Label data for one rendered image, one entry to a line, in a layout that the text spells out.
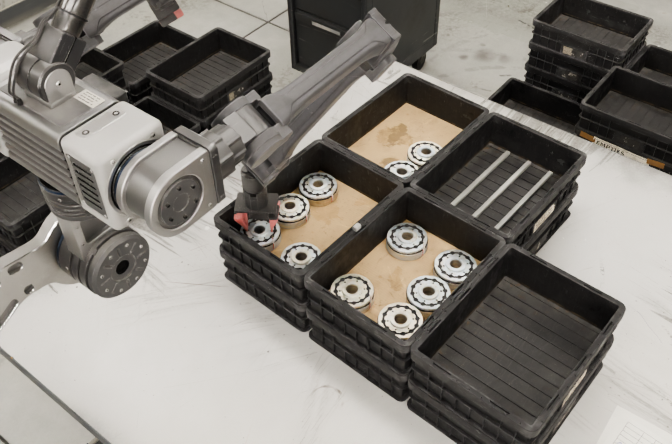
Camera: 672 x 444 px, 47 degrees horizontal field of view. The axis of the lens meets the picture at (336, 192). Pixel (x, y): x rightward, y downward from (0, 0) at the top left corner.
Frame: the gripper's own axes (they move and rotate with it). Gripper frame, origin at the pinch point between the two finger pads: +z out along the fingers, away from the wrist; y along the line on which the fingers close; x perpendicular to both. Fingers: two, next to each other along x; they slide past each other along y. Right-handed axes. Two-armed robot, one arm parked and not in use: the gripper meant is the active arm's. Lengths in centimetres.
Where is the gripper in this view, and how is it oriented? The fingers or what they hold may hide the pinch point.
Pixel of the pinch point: (259, 227)
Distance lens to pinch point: 195.0
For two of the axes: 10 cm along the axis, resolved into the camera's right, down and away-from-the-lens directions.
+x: -0.6, 7.0, -7.2
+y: -10.0, -0.3, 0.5
